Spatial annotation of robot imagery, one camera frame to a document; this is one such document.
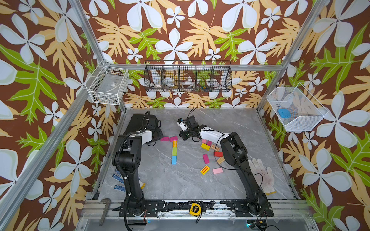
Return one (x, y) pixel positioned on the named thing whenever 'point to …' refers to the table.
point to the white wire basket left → (107, 84)
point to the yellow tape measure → (195, 210)
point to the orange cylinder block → (175, 144)
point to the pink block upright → (204, 141)
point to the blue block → (174, 160)
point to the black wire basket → (188, 76)
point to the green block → (174, 151)
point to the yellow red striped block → (204, 170)
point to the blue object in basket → (284, 113)
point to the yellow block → (205, 146)
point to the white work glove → (263, 175)
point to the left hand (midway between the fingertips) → (159, 133)
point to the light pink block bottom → (218, 171)
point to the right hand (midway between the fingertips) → (180, 133)
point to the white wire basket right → (295, 109)
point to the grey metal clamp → (107, 201)
